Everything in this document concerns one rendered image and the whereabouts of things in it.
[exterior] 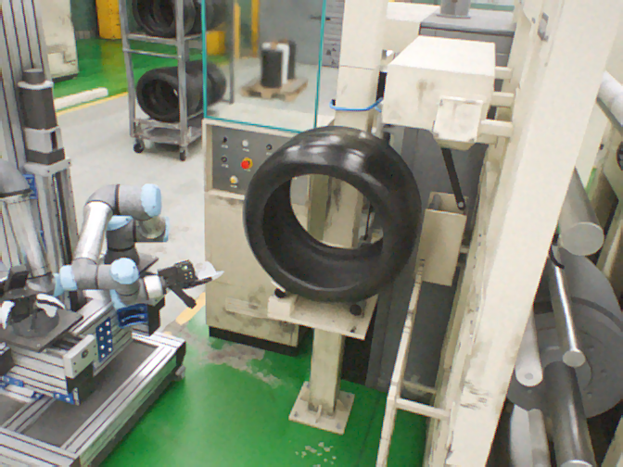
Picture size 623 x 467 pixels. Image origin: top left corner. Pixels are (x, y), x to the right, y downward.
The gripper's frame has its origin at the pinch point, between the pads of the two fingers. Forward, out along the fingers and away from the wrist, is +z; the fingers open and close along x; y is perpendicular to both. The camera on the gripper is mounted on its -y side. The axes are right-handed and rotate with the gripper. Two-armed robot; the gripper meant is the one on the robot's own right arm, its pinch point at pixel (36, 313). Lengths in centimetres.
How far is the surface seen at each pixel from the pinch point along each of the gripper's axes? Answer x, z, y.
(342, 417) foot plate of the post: -134, 17, 88
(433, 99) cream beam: -65, 66, -74
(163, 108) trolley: -277, -379, 28
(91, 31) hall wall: -534, -1071, 20
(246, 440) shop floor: -92, -3, 95
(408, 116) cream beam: -63, 62, -69
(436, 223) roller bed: -123, 45, -26
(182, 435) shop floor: -73, -25, 97
